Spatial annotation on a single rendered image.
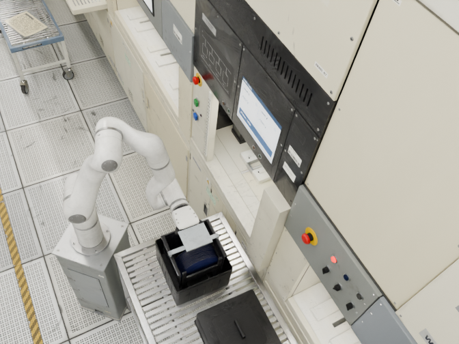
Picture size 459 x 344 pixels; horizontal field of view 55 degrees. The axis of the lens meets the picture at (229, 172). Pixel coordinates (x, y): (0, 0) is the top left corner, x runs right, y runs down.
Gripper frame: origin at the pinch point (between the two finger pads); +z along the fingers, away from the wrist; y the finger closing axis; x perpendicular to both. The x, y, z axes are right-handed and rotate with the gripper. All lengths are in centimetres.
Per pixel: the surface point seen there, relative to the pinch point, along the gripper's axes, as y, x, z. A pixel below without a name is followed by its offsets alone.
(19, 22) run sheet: 38, -65, -267
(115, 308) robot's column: 39, -89, -17
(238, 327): -5.5, -19.7, 37.2
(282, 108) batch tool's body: -30, 66, -3
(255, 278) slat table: -26.9, -32.7, 16.9
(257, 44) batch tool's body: -29, 77, -23
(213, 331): 4.5, -22.8, 33.6
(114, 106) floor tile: -13, -110, -194
